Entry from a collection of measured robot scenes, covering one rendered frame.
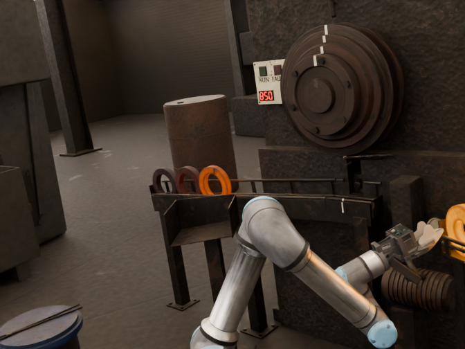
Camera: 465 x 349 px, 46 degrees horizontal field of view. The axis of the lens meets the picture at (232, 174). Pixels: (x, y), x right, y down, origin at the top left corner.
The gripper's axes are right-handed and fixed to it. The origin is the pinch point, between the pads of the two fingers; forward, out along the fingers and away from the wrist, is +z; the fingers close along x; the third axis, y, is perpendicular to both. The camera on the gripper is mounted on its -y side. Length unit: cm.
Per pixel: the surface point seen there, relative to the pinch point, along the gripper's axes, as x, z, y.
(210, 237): 68, -59, 7
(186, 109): 332, -26, 21
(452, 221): 4.3, 6.8, -1.2
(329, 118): 42, -4, 35
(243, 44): 627, 107, 25
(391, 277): 19.2, -12.8, -17.3
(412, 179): 29.4, 10.9, 5.3
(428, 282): 9.2, -5.4, -19.2
